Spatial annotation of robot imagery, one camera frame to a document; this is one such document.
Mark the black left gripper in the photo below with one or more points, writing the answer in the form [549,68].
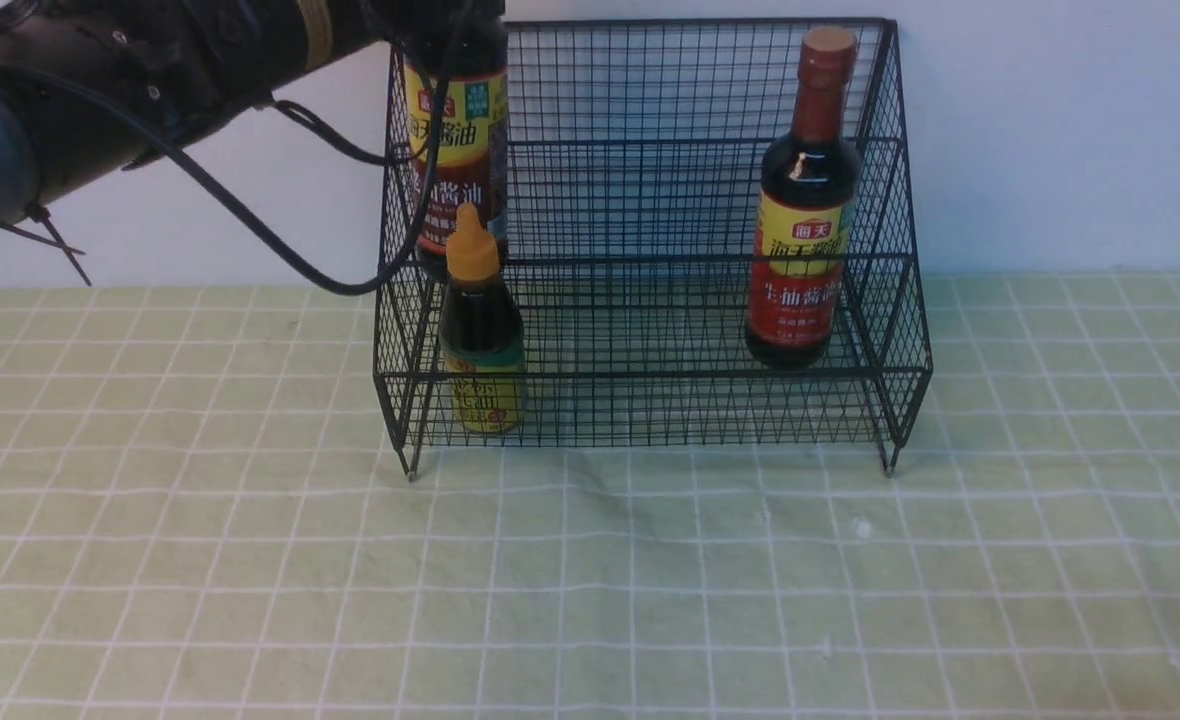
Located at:
[405,21]

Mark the brown label soy sauce bottle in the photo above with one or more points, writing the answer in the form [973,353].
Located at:
[471,165]

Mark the small yellow cap sauce bottle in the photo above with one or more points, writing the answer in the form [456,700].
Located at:
[480,331]

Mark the red label soy sauce bottle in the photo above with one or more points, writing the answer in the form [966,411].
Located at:
[808,185]

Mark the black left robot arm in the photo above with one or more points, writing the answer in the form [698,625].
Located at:
[186,67]

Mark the green checkered tablecloth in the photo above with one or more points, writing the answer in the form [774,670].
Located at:
[201,518]

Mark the black wire mesh rack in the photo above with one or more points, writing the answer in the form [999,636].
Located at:
[634,163]

